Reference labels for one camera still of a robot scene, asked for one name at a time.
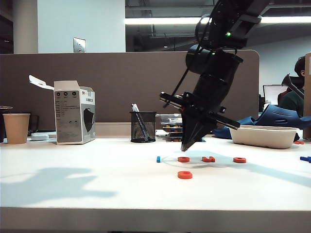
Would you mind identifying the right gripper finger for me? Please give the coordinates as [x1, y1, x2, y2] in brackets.
[187, 117, 216, 152]
[181, 113, 199, 151]

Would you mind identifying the black mesh pen holder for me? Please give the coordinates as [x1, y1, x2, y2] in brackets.
[129, 111, 156, 143]

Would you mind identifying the brown desk partition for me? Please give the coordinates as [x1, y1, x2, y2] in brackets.
[0, 50, 260, 132]

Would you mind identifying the brown cardboard box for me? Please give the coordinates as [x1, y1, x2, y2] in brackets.
[303, 52, 311, 140]

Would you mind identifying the beige oval pulp tray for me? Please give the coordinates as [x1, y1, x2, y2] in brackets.
[229, 125, 299, 150]

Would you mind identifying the dark lidded cup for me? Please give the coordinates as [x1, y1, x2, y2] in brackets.
[0, 106, 13, 143]

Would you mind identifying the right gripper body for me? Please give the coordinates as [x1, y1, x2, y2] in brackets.
[159, 91, 241, 129]

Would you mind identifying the computer monitor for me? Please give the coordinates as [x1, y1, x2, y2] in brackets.
[263, 84, 289, 106]

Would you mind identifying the ceiling light strip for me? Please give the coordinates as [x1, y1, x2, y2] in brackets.
[125, 16, 311, 25]

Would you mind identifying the black chair headrest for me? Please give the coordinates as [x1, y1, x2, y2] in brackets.
[281, 74, 304, 100]

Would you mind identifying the dark blue foam slipper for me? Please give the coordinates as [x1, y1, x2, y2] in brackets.
[211, 116, 259, 139]
[257, 104, 311, 129]

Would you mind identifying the grey white mask box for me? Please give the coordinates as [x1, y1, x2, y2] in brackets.
[28, 75, 96, 146]

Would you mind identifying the brown paper cup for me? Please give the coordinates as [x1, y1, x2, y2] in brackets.
[2, 113, 31, 145]

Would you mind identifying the metal wall plate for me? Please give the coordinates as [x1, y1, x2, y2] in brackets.
[73, 37, 86, 53]

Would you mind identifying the person in green top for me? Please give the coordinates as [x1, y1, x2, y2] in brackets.
[278, 57, 306, 116]

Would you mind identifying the black desk object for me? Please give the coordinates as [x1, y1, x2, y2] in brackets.
[28, 115, 39, 136]

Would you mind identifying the small white plastic device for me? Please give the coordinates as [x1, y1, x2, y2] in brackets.
[31, 134, 50, 142]

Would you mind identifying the white black pen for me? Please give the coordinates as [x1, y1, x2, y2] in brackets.
[131, 103, 149, 141]

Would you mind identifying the black camera cable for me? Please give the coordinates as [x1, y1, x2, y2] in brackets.
[166, 14, 214, 109]

